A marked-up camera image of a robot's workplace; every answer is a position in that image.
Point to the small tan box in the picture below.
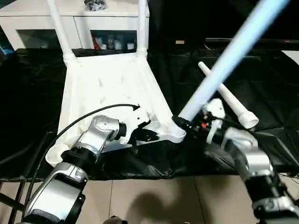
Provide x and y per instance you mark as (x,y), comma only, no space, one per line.
(180,42)

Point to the small white box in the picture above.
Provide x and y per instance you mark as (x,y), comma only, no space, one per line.
(130,46)

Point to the white flat board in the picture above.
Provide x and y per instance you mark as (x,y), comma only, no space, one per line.
(292,57)

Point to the white plastic table leg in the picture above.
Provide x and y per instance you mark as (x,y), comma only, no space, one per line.
(60,30)
(231,98)
(142,28)
(210,81)

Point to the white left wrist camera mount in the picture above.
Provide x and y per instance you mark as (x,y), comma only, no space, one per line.
(135,119)

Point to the black metal stand frame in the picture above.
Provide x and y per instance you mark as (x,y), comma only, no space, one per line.
(11,198)

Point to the white plastic table top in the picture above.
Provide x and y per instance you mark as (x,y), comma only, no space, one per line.
(105,81)

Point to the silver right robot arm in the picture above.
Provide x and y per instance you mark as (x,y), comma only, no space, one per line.
(257,158)

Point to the dark rounded robot part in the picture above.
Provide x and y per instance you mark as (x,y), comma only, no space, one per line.
(116,220)

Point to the black mat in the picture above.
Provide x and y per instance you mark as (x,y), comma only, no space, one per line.
(257,93)

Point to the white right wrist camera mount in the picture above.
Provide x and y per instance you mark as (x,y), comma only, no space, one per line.
(215,107)

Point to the white cabinet with glass doors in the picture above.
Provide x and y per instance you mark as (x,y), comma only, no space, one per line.
(35,21)

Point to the white bottle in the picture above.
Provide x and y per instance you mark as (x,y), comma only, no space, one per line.
(118,44)

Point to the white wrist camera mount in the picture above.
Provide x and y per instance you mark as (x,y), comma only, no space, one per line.
(135,119)
(215,107)

